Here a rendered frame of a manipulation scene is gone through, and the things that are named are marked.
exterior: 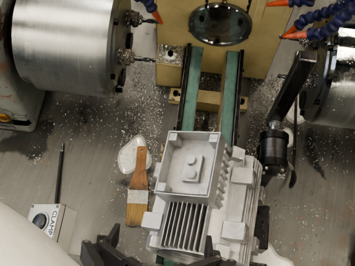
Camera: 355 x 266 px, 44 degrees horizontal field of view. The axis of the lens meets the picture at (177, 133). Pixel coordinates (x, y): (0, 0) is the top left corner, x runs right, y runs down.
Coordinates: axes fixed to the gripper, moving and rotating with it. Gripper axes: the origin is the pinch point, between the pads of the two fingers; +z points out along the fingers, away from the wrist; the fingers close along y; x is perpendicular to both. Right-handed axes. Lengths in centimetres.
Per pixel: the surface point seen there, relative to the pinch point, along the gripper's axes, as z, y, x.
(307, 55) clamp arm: 10.4, -19.3, -30.0
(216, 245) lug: 8.3, -8.8, 2.6
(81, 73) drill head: 25.2, 20.6, -22.8
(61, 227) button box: 11.7, 18.0, 4.2
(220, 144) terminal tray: 13.4, -7.6, -13.6
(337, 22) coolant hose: 11.4, -23.6, -35.9
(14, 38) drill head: 24, 34, -28
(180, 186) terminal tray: 13.8, -1.7, -5.3
